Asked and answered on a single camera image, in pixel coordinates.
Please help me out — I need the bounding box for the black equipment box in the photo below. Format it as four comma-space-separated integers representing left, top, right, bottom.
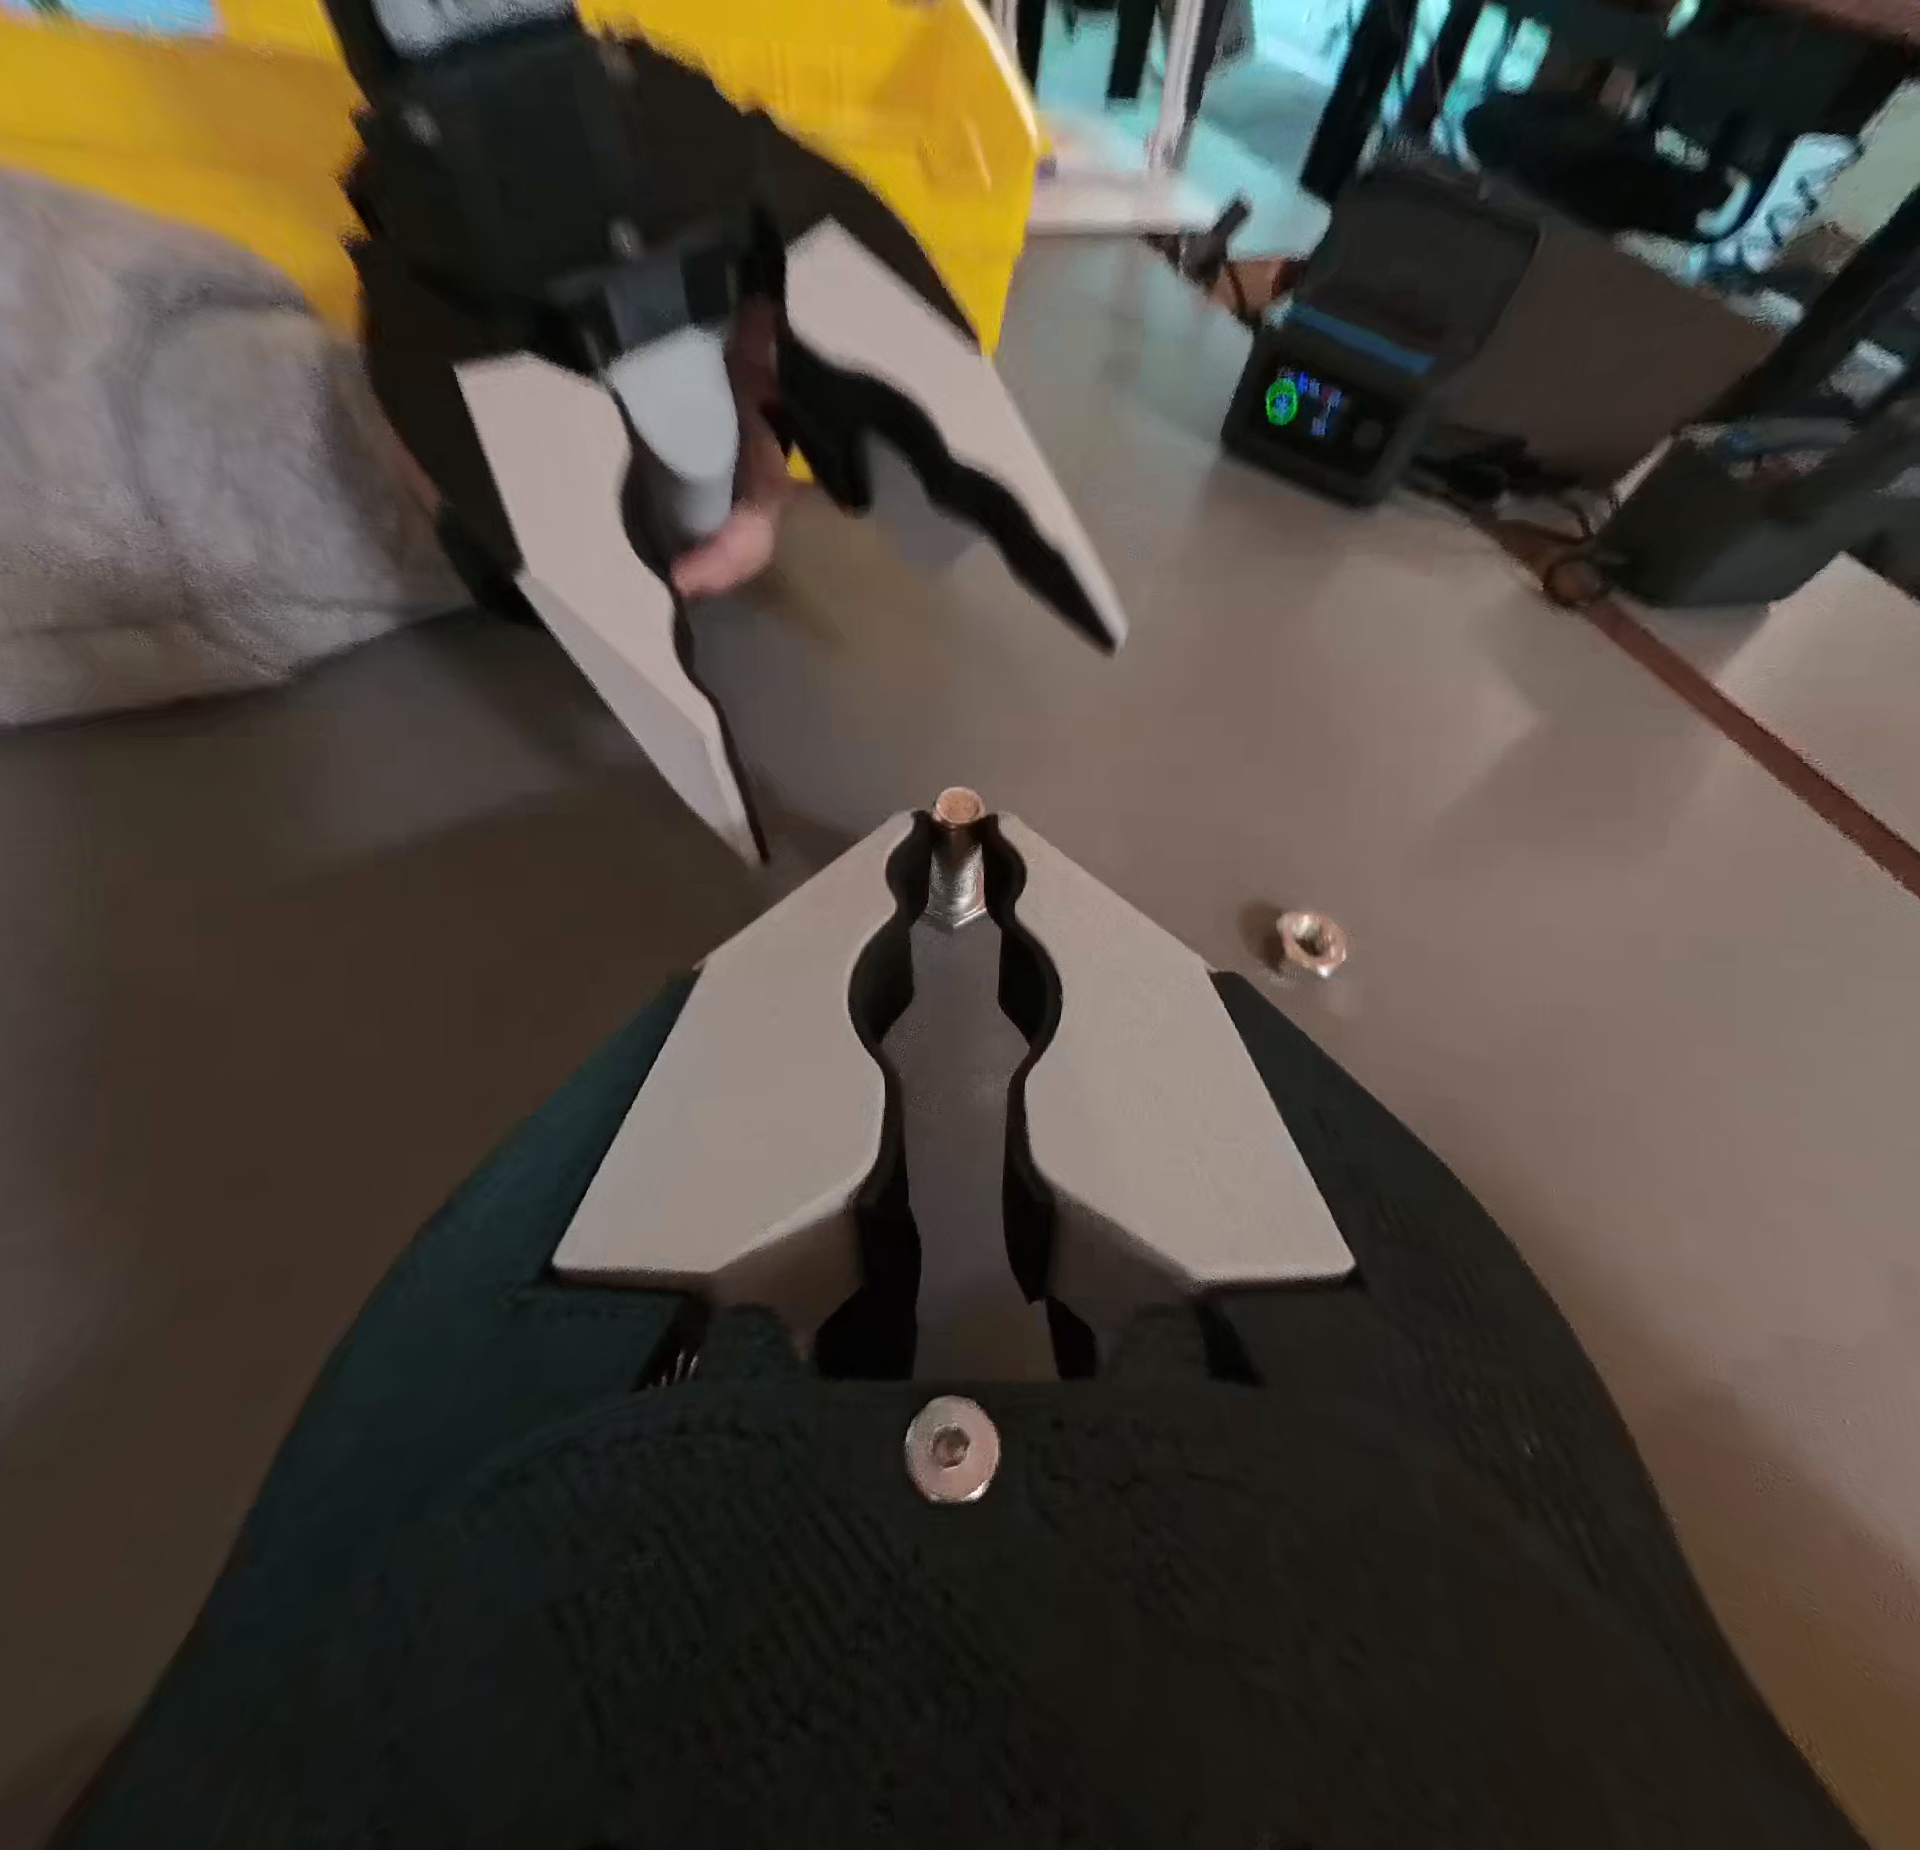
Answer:
1589, 380, 1920, 611

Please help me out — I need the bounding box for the metal hex bolt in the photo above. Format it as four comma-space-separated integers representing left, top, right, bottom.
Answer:
919, 784, 992, 933

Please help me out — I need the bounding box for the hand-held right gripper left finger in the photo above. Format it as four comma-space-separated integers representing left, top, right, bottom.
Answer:
551, 810, 920, 1379

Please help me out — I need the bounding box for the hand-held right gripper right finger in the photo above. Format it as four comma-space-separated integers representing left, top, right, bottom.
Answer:
991, 810, 1359, 1379

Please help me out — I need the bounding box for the black portable power station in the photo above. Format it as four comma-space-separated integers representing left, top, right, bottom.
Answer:
1220, 160, 1546, 511

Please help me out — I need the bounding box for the person's left hand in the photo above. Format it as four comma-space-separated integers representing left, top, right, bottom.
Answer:
671, 357, 794, 600

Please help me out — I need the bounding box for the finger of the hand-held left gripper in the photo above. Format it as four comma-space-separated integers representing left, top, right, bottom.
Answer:
453, 352, 772, 865
776, 216, 1131, 657

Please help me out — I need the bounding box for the yellow plastic bin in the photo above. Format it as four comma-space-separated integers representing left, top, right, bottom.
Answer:
0, 0, 1055, 489

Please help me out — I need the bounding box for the black chair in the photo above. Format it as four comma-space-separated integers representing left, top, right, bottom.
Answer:
1302, 0, 1920, 250

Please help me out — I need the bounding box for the white metal stand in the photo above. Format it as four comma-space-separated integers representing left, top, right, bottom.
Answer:
982, 0, 1254, 240

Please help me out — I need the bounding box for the black cable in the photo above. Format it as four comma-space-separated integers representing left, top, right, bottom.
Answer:
1416, 433, 1628, 614

